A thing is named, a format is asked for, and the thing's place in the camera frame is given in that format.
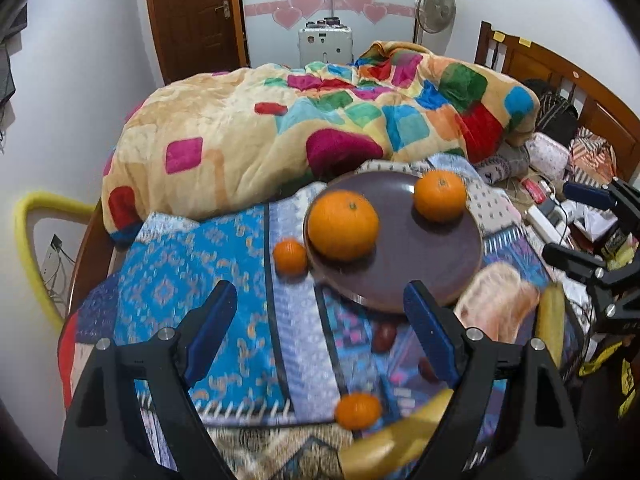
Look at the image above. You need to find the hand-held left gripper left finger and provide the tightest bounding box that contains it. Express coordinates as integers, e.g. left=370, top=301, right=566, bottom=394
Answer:
left=57, top=280, right=238, bottom=480

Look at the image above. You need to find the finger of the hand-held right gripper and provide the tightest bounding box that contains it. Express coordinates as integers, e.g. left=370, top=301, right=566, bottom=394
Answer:
left=563, top=176, right=640, bottom=241
left=542, top=241, right=640, bottom=306

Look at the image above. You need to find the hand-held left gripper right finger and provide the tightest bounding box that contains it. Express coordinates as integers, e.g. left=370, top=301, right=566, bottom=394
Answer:
left=402, top=280, right=586, bottom=480

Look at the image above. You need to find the yellow sugar cane piece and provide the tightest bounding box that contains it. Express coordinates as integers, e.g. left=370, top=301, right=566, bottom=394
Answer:
left=337, top=387, right=456, bottom=480
left=536, top=282, right=568, bottom=367

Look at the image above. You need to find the purple plate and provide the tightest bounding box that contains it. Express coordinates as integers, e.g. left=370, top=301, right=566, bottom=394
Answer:
left=302, top=170, right=485, bottom=313

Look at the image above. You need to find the peeled pomelo segment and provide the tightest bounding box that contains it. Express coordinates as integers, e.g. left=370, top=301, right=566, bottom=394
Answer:
left=452, top=262, right=541, bottom=343

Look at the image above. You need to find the small tangerine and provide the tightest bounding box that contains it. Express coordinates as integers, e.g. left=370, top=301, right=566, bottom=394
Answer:
left=272, top=239, right=309, bottom=277
left=334, top=392, right=383, bottom=431

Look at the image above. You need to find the large orange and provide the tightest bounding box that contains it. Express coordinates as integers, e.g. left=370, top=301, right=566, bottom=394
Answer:
left=306, top=189, right=381, bottom=262
left=413, top=170, right=468, bottom=223

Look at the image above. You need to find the striped cloth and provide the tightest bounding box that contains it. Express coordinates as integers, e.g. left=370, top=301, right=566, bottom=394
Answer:
left=569, top=126, right=617, bottom=184

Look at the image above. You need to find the white power strip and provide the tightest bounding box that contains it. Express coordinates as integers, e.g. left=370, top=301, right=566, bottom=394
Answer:
left=524, top=200, right=568, bottom=247

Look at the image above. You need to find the pink patterned pillow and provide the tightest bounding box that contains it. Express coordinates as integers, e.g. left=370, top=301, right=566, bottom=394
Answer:
left=529, top=132, right=572, bottom=182

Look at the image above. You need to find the blue patterned bedsheet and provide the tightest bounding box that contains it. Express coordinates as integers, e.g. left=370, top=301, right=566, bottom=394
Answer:
left=57, top=155, right=593, bottom=480

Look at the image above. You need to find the black bag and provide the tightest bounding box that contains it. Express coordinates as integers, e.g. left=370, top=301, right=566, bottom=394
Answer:
left=525, top=79, right=580, bottom=147

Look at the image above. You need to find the grey pillow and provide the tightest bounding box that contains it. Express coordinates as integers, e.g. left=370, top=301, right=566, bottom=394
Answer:
left=474, top=142, right=532, bottom=187

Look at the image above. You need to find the wooden headboard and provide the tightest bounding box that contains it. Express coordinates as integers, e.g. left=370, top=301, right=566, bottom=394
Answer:
left=472, top=20, right=640, bottom=183

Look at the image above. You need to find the yellow foam tube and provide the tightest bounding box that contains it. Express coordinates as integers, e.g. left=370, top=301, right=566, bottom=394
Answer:
left=14, top=191, right=97, bottom=333

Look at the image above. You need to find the colourful patchwork blanket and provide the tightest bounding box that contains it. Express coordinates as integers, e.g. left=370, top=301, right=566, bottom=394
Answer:
left=101, top=40, right=542, bottom=247

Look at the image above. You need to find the standing fan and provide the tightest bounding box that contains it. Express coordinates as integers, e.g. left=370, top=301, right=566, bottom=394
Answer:
left=412, top=0, right=457, bottom=50

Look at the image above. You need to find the brown wooden door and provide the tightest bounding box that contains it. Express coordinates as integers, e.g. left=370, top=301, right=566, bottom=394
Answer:
left=144, top=0, right=249, bottom=84

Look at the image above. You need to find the wooden bed frame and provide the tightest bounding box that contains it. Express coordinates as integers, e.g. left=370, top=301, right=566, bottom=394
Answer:
left=66, top=199, right=132, bottom=317

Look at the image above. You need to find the wall socket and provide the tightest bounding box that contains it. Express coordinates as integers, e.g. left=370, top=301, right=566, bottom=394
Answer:
left=42, top=234, right=66, bottom=273

